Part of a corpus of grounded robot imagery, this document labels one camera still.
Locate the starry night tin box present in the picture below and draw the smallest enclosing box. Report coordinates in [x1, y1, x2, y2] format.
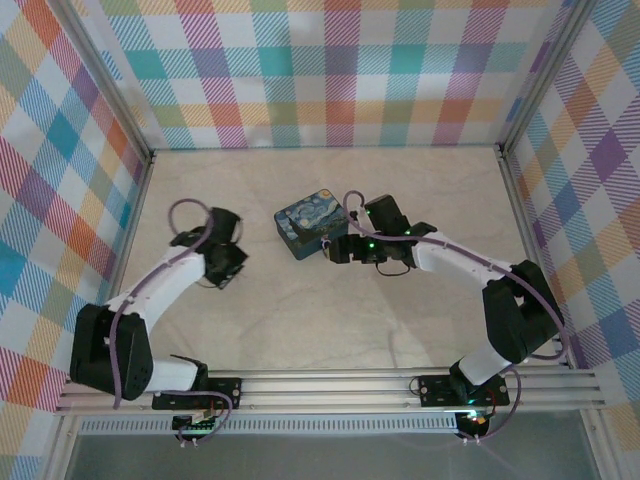
[273, 188, 351, 262]

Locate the left controller circuit board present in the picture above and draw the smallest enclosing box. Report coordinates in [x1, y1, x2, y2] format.
[172, 412, 221, 434]

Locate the controller circuit board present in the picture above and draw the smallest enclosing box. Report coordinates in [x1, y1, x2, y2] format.
[172, 412, 221, 434]
[459, 409, 494, 429]

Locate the right controller circuit board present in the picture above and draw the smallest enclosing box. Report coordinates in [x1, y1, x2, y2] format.
[459, 409, 494, 429]

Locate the aluminium floor frame bar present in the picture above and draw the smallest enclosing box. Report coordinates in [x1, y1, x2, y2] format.
[42, 149, 156, 480]

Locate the thin aluminium rear frame bar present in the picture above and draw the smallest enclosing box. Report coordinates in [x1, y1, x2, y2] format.
[149, 144, 504, 152]

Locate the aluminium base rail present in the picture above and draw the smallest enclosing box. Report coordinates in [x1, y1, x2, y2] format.
[54, 369, 604, 415]

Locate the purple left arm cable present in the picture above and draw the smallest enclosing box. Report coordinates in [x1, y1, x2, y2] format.
[110, 198, 236, 446]

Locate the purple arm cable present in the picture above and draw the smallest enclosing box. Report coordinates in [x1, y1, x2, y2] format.
[110, 198, 236, 446]
[343, 189, 572, 444]

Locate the slotted grey cable duct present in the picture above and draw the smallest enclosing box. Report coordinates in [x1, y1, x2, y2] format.
[79, 418, 459, 435]

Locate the aluminium frame post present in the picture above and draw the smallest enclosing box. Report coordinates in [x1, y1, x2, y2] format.
[47, 0, 156, 166]
[498, 0, 601, 156]

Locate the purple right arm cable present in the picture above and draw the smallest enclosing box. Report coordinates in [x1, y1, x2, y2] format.
[343, 189, 572, 444]

